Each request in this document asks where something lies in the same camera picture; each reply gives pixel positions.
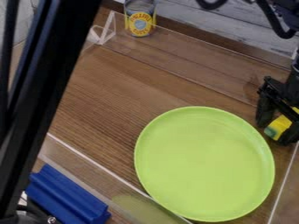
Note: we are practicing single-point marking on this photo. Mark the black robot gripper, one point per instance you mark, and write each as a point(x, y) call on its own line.
point(272, 101)

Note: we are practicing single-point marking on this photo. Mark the yellow toy banana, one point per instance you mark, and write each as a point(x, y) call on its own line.
point(272, 129)

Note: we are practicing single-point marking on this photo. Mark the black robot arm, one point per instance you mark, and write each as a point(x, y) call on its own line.
point(281, 14)

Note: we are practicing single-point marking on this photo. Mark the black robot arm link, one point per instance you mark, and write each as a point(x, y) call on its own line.
point(30, 92)

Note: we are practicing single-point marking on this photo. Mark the green round plate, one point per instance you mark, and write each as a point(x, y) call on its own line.
point(204, 164)

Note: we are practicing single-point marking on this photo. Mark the yellow labelled tin can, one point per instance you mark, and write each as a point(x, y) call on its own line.
point(140, 17)

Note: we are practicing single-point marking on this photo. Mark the blue plastic clamp block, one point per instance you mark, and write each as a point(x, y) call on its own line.
point(64, 199)

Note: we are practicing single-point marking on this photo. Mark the clear acrylic barrier wall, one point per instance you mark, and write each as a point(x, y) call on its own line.
point(126, 81)

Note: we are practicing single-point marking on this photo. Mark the clear acrylic corner bracket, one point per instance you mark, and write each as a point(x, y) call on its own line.
point(100, 34)

